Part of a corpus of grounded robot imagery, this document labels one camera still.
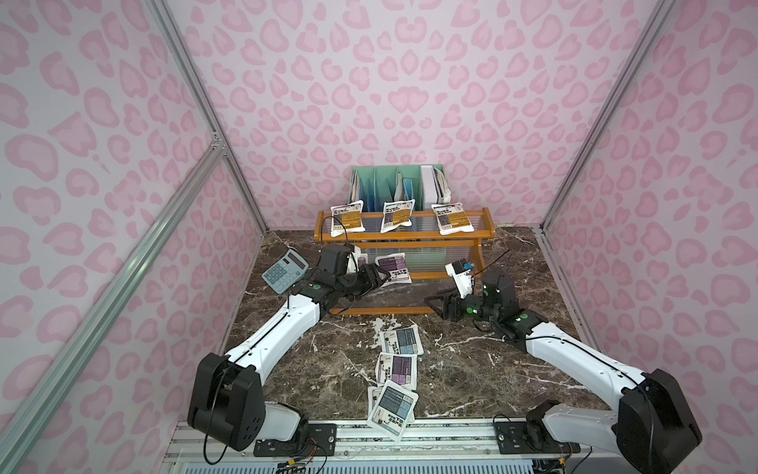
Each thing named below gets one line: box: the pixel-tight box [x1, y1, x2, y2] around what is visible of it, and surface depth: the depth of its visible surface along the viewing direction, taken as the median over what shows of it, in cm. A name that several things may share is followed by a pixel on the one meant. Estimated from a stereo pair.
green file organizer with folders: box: [349, 163, 453, 212], surface depth 103 cm
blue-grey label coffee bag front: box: [366, 380, 419, 444], surface depth 78 cm
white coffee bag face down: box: [329, 199, 366, 236], surface depth 82 cm
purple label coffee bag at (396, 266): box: [375, 251, 413, 286], surface depth 88 cm
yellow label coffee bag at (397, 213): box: [379, 198, 416, 234], surface depth 83 cm
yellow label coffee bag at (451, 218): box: [430, 201, 475, 237], surface depth 82 cm
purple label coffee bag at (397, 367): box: [375, 351, 418, 392], surface depth 86 cm
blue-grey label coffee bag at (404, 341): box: [380, 324, 425, 356], surface depth 91 cm
